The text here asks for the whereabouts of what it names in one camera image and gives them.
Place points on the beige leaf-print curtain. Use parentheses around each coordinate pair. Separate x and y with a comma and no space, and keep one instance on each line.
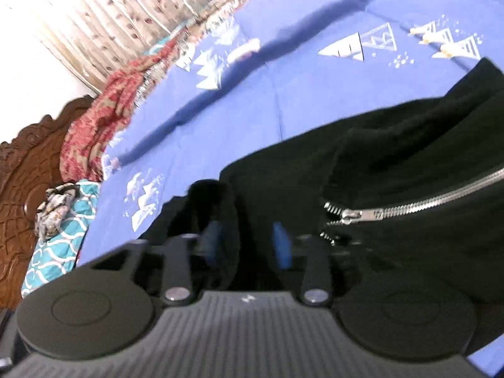
(118,15)

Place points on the black zip-up jacket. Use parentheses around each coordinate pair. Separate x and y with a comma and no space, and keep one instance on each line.
(393,145)

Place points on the teal patterned pillow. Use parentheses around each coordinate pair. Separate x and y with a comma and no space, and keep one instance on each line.
(59,254)

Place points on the carved wooden headboard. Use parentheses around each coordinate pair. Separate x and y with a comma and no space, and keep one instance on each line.
(19,173)

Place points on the red patterned blanket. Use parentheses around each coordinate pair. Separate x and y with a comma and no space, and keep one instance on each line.
(98,126)

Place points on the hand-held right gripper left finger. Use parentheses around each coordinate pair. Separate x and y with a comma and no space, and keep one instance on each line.
(212,241)

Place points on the blue printed bedsheet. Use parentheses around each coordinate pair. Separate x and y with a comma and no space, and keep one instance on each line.
(275,94)

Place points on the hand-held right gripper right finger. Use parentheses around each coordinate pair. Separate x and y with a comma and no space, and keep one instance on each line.
(282,249)

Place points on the floral crumpled cloth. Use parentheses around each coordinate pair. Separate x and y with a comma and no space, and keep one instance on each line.
(53,212)

